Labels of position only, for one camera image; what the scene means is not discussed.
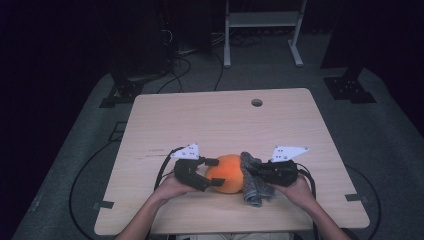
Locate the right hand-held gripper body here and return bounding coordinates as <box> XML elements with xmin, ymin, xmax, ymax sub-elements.
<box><xmin>256</xmin><ymin>145</ymin><xmax>310</xmax><ymax>188</ymax></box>

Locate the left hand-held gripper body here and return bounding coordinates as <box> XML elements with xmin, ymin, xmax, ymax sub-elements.
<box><xmin>169</xmin><ymin>143</ymin><xmax>213</xmax><ymax>193</ymax></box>

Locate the orange plush toy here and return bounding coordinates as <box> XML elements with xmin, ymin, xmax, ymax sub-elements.
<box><xmin>204</xmin><ymin>153</ymin><xmax>246</xmax><ymax>195</ymax></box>

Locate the grey cloth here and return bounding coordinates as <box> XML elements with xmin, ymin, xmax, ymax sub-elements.
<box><xmin>239</xmin><ymin>151</ymin><xmax>277</xmax><ymax>208</ymax></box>

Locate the person's left hand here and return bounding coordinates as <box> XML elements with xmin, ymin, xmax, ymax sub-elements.
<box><xmin>153</xmin><ymin>172</ymin><xmax>198</xmax><ymax>204</ymax></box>

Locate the person's right hand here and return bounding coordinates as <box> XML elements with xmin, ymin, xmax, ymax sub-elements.
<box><xmin>271</xmin><ymin>174</ymin><xmax>317</xmax><ymax>211</ymax></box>

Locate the black tape strip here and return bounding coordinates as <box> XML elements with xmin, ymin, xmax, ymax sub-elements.
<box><xmin>345</xmin><ymin>193</ymin><xmax>370</xmax><ymax>205</ymax></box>
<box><xmin>92</xmin><ymin>200</ymin><xmax>115</xmax><ymax>210</ymax></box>

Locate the black stand base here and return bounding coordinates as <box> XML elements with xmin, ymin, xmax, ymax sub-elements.
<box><xmin>99</xmin><ymin>69</ymin><xmax>169</xmax><ymax>109</ymax></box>
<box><xmin>321</xmin><ymin>65</ymin><xmax>378</xmax><ymax>104</ymax></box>

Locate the left hand-held gripper black cable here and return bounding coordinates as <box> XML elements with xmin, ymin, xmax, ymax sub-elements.
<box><xmin>153</xmin><ymin>146</ymin><xmax>185</xmax><ymax>192</ymax></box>

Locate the hand-held gripper black cable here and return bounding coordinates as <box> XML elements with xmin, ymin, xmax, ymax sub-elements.
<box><xmin>294</xmin><ymin>162</ymin><xmax>320</xmax><ymax>240</ymax></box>
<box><xmin>153</xmin><ymin>146</ymin><xmax>185</xmax><ymax>192</ymax></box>

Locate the right hand-held gripper black cable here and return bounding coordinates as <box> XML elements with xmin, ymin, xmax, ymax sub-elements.
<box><xmin>294</xmin><ymin>162</ymin><xmax>320</xmax><ymax>240</ymax></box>

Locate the black floor cables bundle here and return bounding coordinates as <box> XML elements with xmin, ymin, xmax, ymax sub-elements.
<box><xmin>156</xmin><ymin>29</ymin><xmax>263</xmax><ymax>94</ymax></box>

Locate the black floor cable loop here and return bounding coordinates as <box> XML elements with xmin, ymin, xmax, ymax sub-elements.
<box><xmin>344</xmin><ymin>164</ymin><xmax>382</xmax><ymax>240</ymax></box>
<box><xmin>68</xmin><ymin>139</ymin><xmax>118</xmax><ymax>240</ymax></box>

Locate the white metal stand frame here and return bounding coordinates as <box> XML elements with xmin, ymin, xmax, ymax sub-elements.
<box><xmin>223</xmin><ymin>0</ymin><xmax>308</xmax><ymax>69</ymax></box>

